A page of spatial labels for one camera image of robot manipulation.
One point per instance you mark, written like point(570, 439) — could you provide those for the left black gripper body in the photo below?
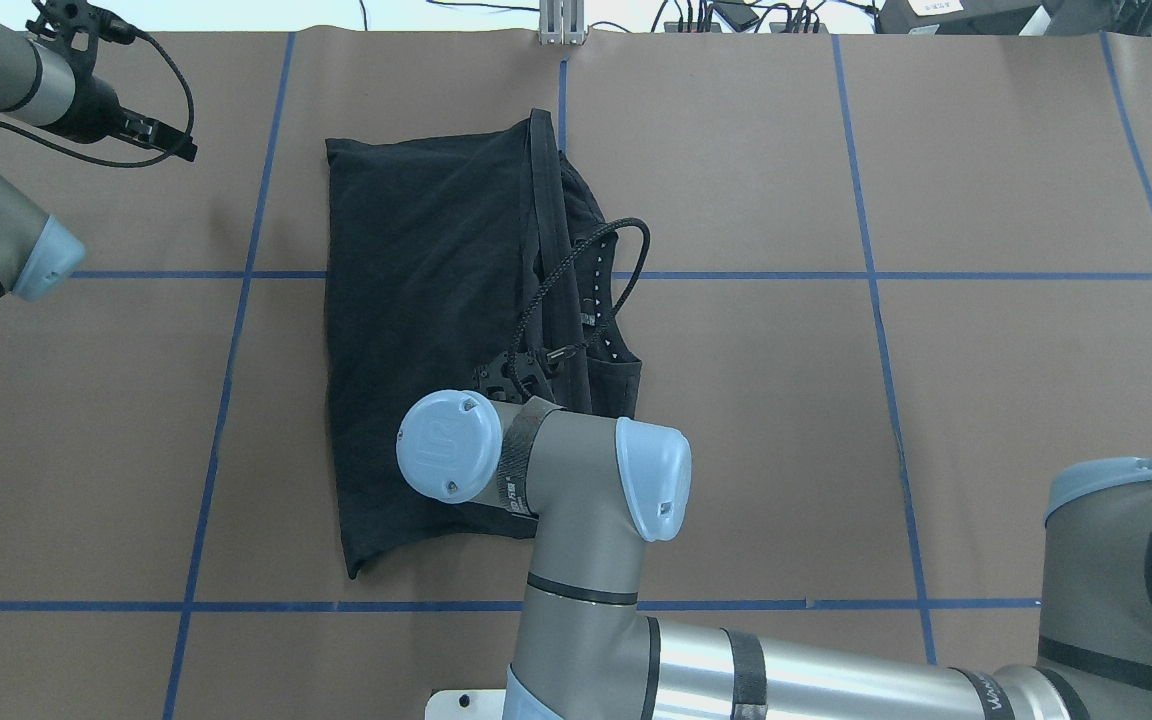
point(97, 104)

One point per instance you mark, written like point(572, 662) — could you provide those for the black box device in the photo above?
point(946, 18)

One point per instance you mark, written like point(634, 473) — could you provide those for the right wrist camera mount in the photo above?
point(517, 377)

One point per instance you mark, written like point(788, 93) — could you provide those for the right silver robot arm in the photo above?
point(599, 491)

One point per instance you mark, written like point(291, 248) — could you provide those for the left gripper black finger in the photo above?
point(152, 134)

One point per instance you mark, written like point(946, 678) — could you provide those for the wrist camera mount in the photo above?
point(78, 28)
point(517, 377)

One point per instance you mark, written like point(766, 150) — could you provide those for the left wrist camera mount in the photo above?
point(78, 28)

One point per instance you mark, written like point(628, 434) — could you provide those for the black graphic t-shirt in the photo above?
point(445, 252)

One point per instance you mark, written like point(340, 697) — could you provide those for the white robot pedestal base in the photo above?
point(452, 704)

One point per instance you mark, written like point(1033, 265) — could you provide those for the aluminium frame post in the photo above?
point(562, 22)

